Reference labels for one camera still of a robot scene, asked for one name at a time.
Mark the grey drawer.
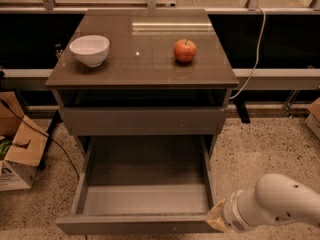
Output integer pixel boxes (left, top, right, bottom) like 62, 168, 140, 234
56, 135, 215, 235
61, 108, 226, 136

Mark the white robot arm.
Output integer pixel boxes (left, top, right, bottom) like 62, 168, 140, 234
206, 174, 320, 233

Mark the grey drawer cabinet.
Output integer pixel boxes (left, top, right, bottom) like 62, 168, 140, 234
46, 9, 238, 151

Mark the grey top drawer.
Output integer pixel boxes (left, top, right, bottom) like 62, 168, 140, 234
61, 108, 226, 136

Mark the cardboard box right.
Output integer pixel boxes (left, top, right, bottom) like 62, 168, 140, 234
305, 97, 320, 139

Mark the red apple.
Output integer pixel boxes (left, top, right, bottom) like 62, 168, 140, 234
173, 39, 197, 63

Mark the open cardboard box left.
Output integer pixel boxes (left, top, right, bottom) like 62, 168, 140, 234
0, 92, 48, 191

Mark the white ceramic bowl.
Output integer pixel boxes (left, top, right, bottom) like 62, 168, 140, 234
69, 35, 110, 67

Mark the white hanging cable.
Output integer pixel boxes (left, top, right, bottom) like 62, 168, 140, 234
229, 7, 267, 101

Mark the black cable on floor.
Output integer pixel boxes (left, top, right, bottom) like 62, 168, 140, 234
0, 98, 81, 182

